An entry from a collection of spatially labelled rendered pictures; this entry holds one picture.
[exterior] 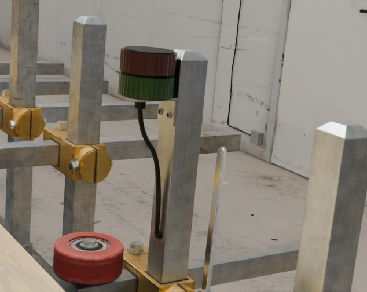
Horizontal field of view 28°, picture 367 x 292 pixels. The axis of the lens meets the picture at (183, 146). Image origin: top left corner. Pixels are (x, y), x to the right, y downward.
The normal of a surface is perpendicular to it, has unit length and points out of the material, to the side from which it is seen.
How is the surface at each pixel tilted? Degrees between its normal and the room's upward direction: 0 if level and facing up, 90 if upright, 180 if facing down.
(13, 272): 0
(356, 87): 90
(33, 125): 90
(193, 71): 90
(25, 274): 0
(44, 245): 0
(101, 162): 90
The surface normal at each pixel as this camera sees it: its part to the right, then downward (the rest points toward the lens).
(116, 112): 0.53, 0.25
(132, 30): -0.84, 0.06
